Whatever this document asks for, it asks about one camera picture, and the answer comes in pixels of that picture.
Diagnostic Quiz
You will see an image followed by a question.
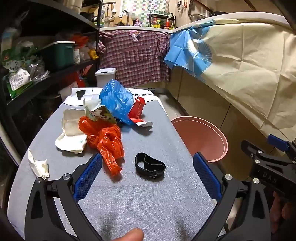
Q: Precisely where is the white printed tablecloth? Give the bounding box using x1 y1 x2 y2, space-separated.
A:
7 88 167 239

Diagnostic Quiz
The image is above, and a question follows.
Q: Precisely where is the orange plastic bag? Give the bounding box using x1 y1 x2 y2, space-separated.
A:
78 116 125 176

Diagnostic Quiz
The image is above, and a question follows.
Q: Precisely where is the white tissue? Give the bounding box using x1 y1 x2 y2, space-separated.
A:
28 149 50 181

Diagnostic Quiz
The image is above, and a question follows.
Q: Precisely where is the blue plastic bag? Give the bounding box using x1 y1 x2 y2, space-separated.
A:
99 79 134 126

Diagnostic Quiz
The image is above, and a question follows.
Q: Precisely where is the metal bowl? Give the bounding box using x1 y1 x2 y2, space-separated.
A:
190 13 208 22

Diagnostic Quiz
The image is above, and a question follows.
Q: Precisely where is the red plastic bag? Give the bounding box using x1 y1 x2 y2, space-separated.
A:
70 35 89 48

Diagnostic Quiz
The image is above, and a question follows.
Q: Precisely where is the red printed shopping bag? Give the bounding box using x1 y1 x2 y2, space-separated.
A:
69 67 93 87

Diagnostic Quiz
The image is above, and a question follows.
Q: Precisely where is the person's right hand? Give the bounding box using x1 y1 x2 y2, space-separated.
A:
269 191 296 234

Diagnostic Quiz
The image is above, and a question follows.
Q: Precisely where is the metal kitchen faucet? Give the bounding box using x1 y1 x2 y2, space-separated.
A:
119 10 130 25

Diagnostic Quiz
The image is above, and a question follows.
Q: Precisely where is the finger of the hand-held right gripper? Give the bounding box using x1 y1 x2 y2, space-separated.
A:
240 140 289 167
267 134 296 160

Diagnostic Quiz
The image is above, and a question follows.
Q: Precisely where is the printed snack packet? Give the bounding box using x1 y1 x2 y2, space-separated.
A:
83 98 117 124

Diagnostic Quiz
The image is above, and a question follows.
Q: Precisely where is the beige kitchen cabinet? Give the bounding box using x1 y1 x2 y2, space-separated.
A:
168 65 296 163

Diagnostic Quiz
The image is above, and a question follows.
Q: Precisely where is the cream and blue printed sheet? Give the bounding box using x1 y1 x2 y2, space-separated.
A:
163 14 296 149

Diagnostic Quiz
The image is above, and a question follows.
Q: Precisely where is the cream paper bag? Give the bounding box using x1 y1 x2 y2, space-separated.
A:
55 108 87 154

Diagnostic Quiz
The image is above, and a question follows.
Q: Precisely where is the person's left hand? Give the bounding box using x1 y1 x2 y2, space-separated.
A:
115 228 144 241

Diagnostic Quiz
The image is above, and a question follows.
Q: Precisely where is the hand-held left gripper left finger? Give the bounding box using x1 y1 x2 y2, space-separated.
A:
24 153 104 241

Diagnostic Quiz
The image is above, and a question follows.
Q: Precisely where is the green white food packet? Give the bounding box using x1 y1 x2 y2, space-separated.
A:
3 67 33 98

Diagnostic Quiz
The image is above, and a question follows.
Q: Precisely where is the red plaid shirt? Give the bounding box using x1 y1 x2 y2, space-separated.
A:
97 30 171 87

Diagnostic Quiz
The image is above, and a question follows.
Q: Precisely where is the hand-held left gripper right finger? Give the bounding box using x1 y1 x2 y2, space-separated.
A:
193 152 271 241

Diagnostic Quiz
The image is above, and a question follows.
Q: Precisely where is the black shelf rack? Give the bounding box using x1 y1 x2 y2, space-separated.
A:
0 0 103 163

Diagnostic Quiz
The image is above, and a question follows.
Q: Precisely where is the torn red carton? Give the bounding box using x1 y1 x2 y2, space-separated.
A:
128 96 153 128

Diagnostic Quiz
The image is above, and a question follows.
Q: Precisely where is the white lidded bin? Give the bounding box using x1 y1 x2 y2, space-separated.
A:
95 68 117 88

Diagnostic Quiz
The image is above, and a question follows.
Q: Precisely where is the black spice rack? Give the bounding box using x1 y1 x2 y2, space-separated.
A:
149 11 176 29

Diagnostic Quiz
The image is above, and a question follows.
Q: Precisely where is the black elastic band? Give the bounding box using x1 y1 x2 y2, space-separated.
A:
135 152 166 180

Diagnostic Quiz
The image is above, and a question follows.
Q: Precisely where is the white label jar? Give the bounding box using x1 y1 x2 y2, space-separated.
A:
73 45 81 64

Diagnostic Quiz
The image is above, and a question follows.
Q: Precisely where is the pink plastic basin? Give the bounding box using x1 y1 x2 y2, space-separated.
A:
171 116 228 163

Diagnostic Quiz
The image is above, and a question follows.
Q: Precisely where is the green storage box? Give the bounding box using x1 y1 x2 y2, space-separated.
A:
40 41 76 71

